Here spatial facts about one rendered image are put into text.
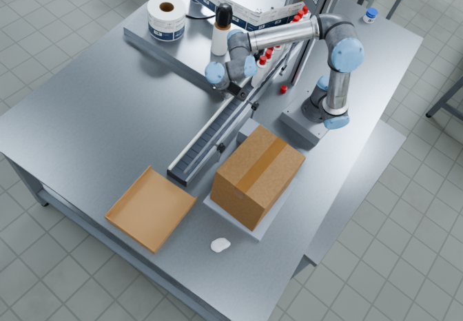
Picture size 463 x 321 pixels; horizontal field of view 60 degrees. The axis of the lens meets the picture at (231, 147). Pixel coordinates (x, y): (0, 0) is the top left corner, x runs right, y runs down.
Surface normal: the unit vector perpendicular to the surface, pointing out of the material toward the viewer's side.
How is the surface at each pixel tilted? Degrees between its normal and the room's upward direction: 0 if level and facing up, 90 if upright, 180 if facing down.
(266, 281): 0
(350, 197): 0
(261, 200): 0
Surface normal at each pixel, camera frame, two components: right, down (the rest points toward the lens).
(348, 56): 0.11, 0.77
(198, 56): 0.14, -0.50
